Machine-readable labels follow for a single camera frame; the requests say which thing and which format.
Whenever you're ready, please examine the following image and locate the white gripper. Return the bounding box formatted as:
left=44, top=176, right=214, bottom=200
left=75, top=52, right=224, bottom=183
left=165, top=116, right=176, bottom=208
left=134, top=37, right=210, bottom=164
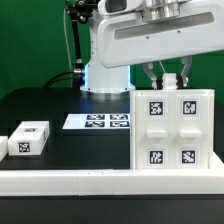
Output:
left=98, top=0, right=224, bottom=90

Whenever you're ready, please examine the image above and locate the white cabinet body box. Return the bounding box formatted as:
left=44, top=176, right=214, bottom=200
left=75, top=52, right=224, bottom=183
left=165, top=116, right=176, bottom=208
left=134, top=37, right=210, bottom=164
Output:
left=129, top=73, right=216, bottom=170

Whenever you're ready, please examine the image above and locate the white cabinet top block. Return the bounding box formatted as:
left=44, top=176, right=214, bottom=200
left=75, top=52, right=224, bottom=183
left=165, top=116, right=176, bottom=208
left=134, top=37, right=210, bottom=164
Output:
left=8, top=121, right=50, bottom=156

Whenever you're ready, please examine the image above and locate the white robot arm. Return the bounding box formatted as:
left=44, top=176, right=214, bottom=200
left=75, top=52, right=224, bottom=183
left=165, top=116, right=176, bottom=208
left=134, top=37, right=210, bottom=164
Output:
left=80, top=0, right=224, bottom=85

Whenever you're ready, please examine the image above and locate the white base tag plate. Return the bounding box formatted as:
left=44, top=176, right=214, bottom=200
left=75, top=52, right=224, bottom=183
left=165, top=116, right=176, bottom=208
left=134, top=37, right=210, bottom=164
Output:
left=63, top=113, right=130, bottom=130

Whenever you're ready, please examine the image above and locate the white L-shaped obstacle fence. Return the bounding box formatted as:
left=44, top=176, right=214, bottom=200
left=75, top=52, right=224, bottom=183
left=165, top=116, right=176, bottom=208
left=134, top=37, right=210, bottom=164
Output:
left=0, top=136, right=224, bottom=196

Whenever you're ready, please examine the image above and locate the black cable bundle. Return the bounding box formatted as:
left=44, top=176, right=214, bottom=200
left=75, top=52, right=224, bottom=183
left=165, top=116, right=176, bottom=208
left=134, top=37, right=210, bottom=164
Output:
left=43, top=70, right=83, bottom=89

